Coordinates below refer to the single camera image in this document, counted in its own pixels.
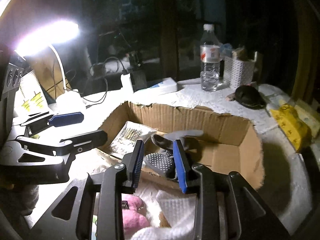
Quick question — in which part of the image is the cotton swabs pack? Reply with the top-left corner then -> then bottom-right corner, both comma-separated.
106,121 -> 158,159

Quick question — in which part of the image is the grey dotted sock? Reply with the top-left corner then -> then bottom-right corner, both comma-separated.
144,129 -> 204,181

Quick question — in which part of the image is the white paper towel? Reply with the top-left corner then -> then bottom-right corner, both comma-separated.
126,180 -> 196,239

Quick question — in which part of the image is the pink plush heart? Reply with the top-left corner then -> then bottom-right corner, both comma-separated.
121,194 -> 150,236

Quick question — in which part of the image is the brown cardboard box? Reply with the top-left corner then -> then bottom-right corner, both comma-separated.
99,101 -> 265,190

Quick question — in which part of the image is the white power adapter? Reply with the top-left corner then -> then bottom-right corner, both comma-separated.
120,74 -> 134,94

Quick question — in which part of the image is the white blue flat box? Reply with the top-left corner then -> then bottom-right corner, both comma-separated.
149,77 -> 178,94

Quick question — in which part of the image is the white desk lamp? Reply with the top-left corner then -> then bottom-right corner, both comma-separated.
15,20 -> 86,113

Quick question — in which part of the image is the black round pouch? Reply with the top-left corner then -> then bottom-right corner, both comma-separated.
234,85 -> 266,109

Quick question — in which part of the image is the white textured tablecloth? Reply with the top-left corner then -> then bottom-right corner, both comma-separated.
24,77 -> 316,240

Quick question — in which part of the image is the white perforated organizer basket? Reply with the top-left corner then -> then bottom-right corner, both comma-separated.
223,56 -> 255,90

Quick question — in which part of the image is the metal thermos flask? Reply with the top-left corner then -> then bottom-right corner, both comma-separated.
253,51 -> 262,82

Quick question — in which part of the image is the yellow wet wipes pack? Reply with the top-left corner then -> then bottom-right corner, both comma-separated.
270,103 -> 312,153

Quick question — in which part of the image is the clear plastic water bottle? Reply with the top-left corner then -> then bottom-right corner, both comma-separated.
200,24 -> 220,92

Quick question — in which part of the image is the pale tissue pack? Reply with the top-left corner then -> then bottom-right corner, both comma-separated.
294,99 -> 320,139

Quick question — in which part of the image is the black charging cable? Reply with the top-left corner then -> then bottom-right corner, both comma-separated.
44,56 -> 131,106

